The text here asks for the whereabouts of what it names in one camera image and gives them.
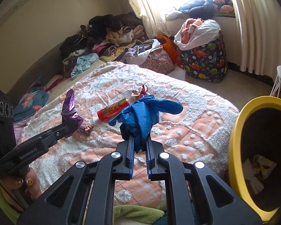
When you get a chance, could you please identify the purple snack wrapper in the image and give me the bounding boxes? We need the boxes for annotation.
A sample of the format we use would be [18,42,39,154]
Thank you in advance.
[61,89,93,135]

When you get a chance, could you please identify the yellow rimmed trash bin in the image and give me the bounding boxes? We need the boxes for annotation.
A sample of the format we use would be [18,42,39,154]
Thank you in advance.
[228,95,281,222]

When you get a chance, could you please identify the left hand painted nails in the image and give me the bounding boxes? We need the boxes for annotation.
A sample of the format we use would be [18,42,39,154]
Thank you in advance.
[0,168,42,212]

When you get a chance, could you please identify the floral pillow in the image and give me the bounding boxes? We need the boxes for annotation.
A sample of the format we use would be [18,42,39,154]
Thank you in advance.
[13,83,51,122]

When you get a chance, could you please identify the red candy tube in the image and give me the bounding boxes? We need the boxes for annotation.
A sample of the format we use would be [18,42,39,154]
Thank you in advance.
[97,99,129,121]

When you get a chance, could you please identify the peach white bed blanket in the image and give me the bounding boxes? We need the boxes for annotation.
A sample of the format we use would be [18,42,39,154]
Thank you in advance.
[16,61,240,211]

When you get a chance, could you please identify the red pink candy wrapper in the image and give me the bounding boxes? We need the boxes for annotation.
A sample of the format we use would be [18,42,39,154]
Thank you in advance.
[131,85,148,101]

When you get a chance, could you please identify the floral pink bag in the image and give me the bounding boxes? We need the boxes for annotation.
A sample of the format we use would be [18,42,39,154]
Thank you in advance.
[140,46,175,75]

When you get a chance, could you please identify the pile of clothes on bed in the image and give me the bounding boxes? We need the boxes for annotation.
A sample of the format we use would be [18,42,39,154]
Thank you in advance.
[59,12,161,79]

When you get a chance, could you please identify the dinosaur print laundry basket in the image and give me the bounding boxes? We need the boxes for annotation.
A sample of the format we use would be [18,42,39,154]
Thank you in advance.
[180,31,228,83]

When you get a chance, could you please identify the orange bag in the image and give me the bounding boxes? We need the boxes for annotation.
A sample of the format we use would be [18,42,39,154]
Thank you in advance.
[156,35,178,64]

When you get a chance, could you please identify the white plastic bag with clothes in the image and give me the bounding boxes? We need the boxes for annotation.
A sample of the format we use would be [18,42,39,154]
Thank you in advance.
[174,18,220,51]

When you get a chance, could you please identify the cream curtain left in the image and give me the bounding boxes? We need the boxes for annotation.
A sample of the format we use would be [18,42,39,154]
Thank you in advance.
[128,0,172,38]

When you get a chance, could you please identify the cream curtain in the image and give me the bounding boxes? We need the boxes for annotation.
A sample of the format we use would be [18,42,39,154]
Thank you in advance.
[233,0,281,78]
[128,0,172,38]

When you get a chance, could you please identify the clothes on window sill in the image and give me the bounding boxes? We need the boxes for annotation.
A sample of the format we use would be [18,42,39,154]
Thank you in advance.
[165,0,235,21]

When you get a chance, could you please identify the cream curtain right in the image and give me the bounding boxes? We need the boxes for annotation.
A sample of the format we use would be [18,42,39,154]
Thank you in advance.
[233,0,281,78]

